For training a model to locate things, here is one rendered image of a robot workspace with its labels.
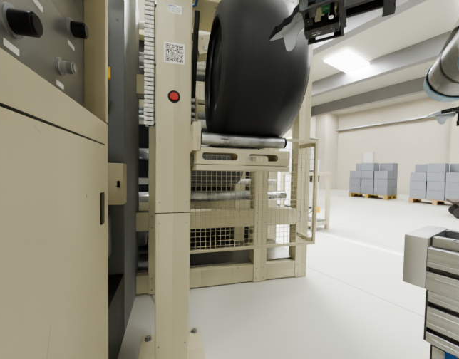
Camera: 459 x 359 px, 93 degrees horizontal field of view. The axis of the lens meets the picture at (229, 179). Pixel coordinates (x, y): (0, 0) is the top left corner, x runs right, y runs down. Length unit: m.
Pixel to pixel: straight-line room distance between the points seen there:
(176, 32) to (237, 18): 0.26
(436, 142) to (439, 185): 3.33
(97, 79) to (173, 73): 0.34
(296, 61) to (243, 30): 0.20
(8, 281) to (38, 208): 0.08
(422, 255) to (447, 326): 0.11
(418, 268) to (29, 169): 0.60
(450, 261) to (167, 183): 0.77
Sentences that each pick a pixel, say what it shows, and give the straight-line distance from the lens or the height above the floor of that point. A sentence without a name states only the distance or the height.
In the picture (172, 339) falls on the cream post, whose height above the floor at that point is 0.12.
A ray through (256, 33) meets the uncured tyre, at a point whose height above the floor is 1.21.
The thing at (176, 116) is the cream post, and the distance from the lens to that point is 0.89.
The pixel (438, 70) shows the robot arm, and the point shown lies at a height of 0.94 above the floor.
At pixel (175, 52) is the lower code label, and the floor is 1.22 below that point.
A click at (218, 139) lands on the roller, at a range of 0.81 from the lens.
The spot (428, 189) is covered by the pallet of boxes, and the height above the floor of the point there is 0.41.
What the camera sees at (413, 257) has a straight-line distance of 0.53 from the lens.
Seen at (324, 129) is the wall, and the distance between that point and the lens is 11.49.
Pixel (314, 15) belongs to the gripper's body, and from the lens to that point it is 0.40.
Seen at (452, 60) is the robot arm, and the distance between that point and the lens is 0.43.
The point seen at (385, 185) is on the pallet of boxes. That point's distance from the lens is 8.19.
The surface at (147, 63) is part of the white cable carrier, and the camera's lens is 0.96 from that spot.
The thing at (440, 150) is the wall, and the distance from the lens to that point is 10.89.
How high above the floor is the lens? 0.78
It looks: 2 degrees down
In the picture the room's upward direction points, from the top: 1 degrees clockwise
